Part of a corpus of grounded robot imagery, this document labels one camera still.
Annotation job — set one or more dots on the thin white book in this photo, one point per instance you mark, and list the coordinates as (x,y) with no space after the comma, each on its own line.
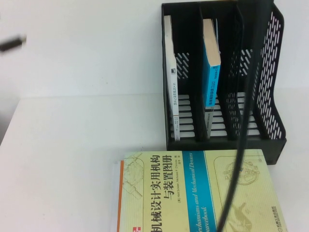
(171,72)

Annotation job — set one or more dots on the blue and grey book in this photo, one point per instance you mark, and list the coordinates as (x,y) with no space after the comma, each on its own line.
(210,72)

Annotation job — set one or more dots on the yellow-green mechanical devices book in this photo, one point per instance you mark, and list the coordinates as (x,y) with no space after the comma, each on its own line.
(169,193)

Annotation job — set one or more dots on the black rod with grey tip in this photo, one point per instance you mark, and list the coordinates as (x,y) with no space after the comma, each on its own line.
(10,44)

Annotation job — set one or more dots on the black perforated plastic book stand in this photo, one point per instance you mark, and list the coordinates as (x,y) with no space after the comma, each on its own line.
(265,142)

